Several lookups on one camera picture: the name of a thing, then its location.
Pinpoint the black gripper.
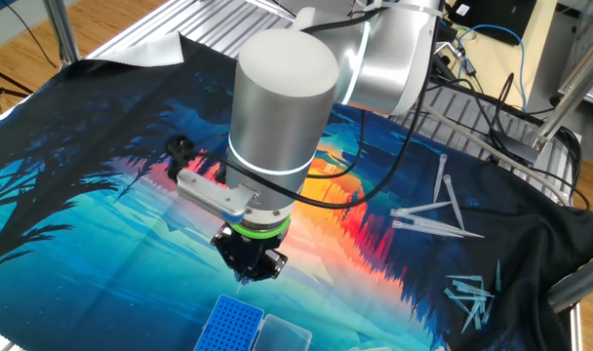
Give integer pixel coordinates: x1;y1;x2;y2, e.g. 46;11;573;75
210;223;289;284

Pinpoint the blue pipette tip rack box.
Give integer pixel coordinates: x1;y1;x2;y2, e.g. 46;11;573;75
192;292;314;351

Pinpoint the large clear pipette tip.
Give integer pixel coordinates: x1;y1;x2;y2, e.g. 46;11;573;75
441;174;467;232
390;218;466;240
398;213;487;241
388;200;453;219
431;153;449;205

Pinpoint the printed forest sunset cloth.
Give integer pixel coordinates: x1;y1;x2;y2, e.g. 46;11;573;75
0;27;593;351

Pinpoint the metal clamp stand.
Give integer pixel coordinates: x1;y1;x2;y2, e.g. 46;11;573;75
431;0;462;79

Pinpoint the black power adapter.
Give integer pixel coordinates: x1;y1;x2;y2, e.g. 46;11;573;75
491;127;541;166

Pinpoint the beige desk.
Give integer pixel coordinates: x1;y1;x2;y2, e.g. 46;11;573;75
442;0;564;114

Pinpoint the black electronics box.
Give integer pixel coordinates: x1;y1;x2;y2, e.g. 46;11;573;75
446;0;539;48

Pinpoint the white equipment rack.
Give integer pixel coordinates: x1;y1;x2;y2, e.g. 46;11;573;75
557;0;593;111

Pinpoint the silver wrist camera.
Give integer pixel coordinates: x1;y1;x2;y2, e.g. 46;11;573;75
176;168;259;224

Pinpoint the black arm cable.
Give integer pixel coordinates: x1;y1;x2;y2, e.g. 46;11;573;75
164;0;442;211

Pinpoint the grey corrugated hose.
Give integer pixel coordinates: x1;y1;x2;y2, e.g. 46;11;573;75
419;100;572;208

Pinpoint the aluminium frame post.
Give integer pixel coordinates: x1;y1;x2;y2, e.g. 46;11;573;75
531;26;593;153
41;0;82;68
547;249;593;314

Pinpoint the blue cable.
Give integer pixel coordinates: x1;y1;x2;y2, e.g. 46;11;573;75
453;22;528;112

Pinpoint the black cable bundle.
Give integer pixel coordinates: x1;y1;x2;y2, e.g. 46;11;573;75
422;56;591;212

